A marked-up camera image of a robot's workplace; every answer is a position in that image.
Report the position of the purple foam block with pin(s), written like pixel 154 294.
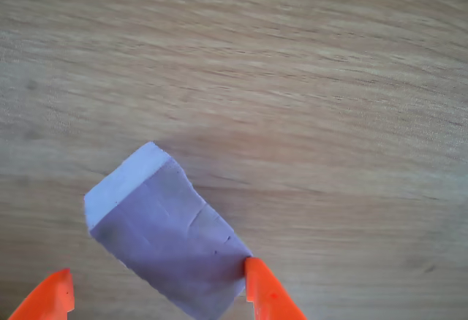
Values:
pixel 164 232

